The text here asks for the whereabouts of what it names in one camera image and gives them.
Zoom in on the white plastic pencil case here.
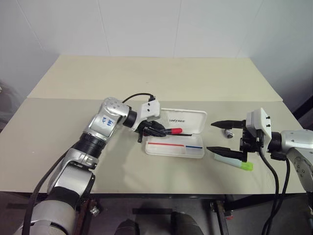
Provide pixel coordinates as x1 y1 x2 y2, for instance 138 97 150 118
144 107 208 159

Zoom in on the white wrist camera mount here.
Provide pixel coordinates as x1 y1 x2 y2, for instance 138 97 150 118
246 107 272 147
133 99 162 133

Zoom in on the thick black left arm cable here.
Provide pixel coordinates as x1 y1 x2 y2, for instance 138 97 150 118
21 154 72 235

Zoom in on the red marker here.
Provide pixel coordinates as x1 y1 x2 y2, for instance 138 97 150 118
166 127 194 137

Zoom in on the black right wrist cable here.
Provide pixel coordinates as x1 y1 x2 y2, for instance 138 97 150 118
258 144 282 235

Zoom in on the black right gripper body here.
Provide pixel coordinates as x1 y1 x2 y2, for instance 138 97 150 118
239 127 266 154

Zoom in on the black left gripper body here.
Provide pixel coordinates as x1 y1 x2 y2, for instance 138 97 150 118
136 118 163 144

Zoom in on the black tape strip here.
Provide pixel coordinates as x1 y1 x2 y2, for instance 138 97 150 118
132 207 173 215

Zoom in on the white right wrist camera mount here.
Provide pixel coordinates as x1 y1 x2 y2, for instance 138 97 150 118
246 107 272 147

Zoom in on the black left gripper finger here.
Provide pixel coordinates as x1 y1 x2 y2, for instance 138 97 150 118
152 123 170 132
147 130 170 138

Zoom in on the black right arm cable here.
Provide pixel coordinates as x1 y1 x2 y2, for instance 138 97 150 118
280 155 292 196

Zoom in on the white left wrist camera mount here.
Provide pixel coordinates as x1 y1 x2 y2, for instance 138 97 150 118
133 99 162 133

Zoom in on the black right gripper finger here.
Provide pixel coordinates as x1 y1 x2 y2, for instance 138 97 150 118
206 146 248 163
210 119 246 129

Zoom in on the thin black left wrist cable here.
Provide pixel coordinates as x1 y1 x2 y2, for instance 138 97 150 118
121 93 157 104

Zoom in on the pale marker with green cap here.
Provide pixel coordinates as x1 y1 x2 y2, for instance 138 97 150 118
212 153 254 171

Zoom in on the dark rounded shape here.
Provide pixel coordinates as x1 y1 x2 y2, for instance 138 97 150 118
114 219 140 235
169 211 204 235

